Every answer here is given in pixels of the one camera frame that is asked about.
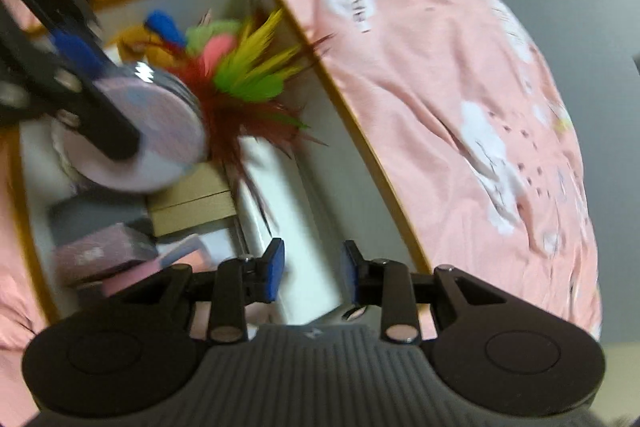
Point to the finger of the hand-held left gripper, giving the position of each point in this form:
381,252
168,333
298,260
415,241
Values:
80,52

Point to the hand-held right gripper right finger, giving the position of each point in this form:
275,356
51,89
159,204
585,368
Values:
350,272

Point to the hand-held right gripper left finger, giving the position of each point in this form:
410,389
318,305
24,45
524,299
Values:
274,272

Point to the white cylindrical tube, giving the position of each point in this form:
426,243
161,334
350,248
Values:
285,217

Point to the yellow cardboard box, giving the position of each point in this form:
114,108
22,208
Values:
350,187

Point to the kraft cardboard box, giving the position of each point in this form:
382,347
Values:
195,207

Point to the white floral tin can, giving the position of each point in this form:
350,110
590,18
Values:
160,122

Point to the pink dotted packet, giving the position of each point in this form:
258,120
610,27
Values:
165,262

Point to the pink and green plush toy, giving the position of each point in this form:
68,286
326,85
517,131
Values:
220,47

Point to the colourful feather toy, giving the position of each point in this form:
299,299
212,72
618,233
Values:
250,77

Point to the small dark picture box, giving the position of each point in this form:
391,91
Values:
100,254

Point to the brown plush with blue hat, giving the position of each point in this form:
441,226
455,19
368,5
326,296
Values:
135,39

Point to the pink printed blanket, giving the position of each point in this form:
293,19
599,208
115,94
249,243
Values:
450,82

